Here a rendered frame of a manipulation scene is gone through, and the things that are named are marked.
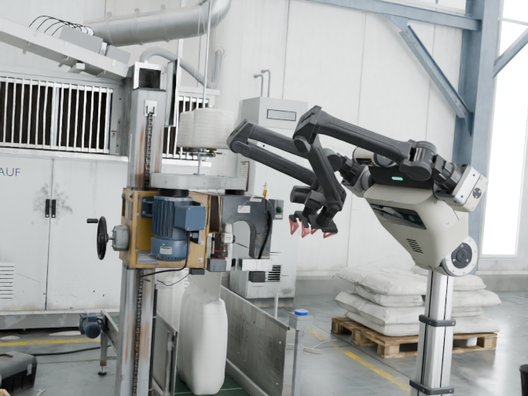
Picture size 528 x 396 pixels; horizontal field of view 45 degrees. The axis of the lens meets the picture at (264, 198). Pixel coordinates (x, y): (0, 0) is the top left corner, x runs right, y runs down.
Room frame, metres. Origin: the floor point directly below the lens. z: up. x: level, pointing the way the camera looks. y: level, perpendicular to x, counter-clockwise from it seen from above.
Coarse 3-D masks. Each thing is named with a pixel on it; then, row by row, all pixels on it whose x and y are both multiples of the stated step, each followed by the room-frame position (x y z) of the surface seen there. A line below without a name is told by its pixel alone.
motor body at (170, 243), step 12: (156, 204) 2.44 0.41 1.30; (168, 204) 2.43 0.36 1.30; (180, 204) 2.44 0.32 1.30; (156, 216) 2.45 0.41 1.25; (168, 216) 2.43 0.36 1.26; (156, 228) 2.45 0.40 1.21; (168, 228) 2.42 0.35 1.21; (156, 240) 2.43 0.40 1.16; (168, 240) 2.42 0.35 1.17; (180, 240) 2.44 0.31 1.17; (156, 252) 2.43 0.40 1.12; (168, 252) 2.42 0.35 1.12; (180, 252) 2.44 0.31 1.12
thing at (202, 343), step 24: (192, 288) 3.18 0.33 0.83; (216, 288) 2.93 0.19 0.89; (192, 312) 2.99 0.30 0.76; (216, 312) 2.95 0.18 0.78; (192, 336) 2.96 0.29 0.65; (216, 336) 2.94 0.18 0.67; (192, 360) 2.94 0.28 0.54; (216, 360) 2.94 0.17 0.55; (192, 384) 2.95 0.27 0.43; (216, 384) 2.95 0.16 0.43
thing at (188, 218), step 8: (176, 208) 2.41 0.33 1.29; (184, 208) 2.38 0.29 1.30; (192, 208) 2.39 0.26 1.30; (200, 208) 2.42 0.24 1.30; (176, 216) 2.41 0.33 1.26; (184, 216) 2.37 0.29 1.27; (192, 216) 2.39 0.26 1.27; (200, 216) 2.42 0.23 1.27; (176, 224) 2.40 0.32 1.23; (184, 224) 2.37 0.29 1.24; (192, 224) 2.39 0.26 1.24; (200, 224) 2.42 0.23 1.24
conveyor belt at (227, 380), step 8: (112, 320) 4.19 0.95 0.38; (176, 368) 3.30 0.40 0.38; (176, 376) 3.18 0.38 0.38; (176, 384) 3.07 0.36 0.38; (184, 384) 3.07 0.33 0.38; (224, 384) 3.11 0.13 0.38; (232, 384) 3.12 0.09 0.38; (176, 392) 2.96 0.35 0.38; (184, 392) 2.97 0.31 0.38; (224, 392) 3.00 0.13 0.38; (232, 392) 3.01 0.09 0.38; (240, 392) 3.02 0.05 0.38
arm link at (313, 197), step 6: (312, 192) 2.38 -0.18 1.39; (318, 192) 2.38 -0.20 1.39; (306, 198) 2.41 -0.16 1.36; (312, 198) 2.36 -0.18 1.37; (318, 198) 2.37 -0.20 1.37; (324, 198) 2.37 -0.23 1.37; (306, 204) 2.39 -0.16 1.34; (312, 204) 2.38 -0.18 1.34; (318, 204) 2.38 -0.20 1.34; (324, 204) 2.36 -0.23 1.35; (318, 210) 2.39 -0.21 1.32; (330, 210) 2.33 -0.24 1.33; (336, 210) 2.31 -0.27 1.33
